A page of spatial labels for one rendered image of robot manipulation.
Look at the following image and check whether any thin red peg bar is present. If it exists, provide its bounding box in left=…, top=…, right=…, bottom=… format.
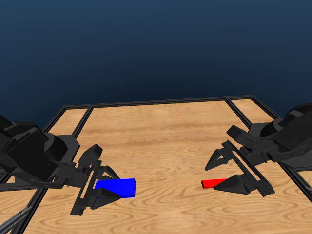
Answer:
left=201, top=178, right=229, bottom=189

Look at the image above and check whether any blue hollow socket block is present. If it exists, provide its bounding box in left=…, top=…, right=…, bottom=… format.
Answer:
left=94, top=178, right=137, bottom=199

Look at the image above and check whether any black table frame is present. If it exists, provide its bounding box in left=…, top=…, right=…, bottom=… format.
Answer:
left=0, top=95, right=312, bottom=234

